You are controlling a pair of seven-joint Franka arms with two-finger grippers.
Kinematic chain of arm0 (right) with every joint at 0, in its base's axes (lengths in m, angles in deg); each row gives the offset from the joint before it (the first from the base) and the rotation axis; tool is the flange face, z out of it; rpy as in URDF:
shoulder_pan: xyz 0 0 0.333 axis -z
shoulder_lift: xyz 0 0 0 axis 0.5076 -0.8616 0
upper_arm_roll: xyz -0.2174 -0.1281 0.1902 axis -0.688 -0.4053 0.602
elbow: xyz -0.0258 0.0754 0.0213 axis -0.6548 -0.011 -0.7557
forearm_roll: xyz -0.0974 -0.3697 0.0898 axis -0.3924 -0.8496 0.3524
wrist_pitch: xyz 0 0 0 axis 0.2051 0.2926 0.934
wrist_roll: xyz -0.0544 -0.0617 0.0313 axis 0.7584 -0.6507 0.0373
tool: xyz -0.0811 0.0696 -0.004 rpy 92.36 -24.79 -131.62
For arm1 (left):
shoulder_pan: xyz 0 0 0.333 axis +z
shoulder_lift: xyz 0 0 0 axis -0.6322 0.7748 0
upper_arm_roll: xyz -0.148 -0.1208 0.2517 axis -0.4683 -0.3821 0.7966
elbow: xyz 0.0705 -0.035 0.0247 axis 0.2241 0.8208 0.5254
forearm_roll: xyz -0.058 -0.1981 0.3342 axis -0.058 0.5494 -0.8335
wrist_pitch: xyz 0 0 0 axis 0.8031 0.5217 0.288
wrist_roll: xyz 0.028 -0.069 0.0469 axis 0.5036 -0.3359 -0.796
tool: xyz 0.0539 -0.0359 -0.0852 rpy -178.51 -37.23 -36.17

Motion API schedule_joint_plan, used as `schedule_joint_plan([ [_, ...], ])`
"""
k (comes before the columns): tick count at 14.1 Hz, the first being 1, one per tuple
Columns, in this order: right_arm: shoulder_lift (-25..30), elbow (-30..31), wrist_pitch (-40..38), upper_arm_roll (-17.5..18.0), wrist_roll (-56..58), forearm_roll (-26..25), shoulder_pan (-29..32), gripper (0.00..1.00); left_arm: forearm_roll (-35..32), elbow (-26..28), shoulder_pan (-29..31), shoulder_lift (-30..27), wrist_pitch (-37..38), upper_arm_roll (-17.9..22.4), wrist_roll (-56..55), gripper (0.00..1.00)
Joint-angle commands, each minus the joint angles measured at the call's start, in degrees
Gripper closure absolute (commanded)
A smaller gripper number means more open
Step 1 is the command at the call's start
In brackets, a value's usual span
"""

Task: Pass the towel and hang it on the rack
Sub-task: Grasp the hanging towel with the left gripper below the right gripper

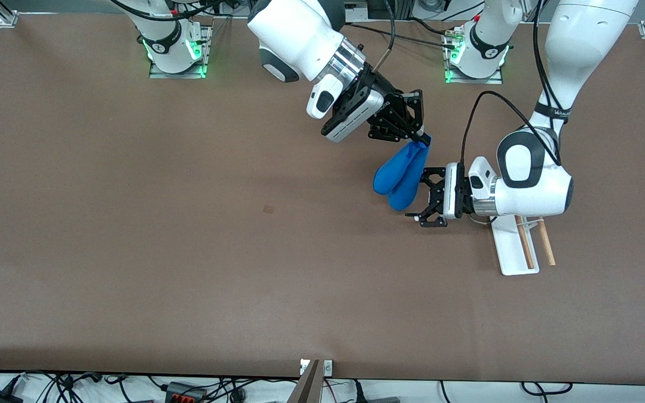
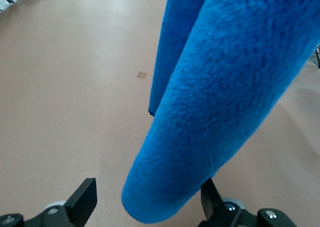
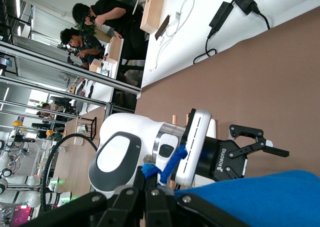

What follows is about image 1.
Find looped black floor cable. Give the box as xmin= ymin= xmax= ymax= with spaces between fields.
xmin=521 ymin=382 xmax=574 ymax=396

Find brown camera mount pole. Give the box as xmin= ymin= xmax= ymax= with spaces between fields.
xmin=286 ymin=359 xmax=324 ymax=403

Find black cable on table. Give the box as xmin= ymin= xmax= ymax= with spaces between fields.
xmin=348 ymin=21 xmax=459 ymax=51

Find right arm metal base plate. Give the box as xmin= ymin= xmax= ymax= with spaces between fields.
xmin=149 ymin=22 xmax=212 ymax=79

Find white rack with wooden rods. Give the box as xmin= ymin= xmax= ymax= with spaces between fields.
xmin=489 ymin=214 xmax=557 ymax=276

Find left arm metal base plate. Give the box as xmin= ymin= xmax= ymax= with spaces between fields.
xmin=445 ymin=27 xmax=504 ymax=85

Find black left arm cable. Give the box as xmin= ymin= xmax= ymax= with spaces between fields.
xmin=461 ymin=0 xmax=563 ymax=168

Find black power adapter red buttons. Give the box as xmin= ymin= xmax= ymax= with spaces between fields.
xmin=165 ymin=382 xmax=207 ymax=403

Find small metal camera bracket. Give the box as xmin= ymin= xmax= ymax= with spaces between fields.
xmin=300 ymin=359 xmax=333 ymax=377

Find blue microfibre towel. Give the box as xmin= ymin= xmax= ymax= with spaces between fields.
xmin=372 ymin=134 xmax=433 ymax=212

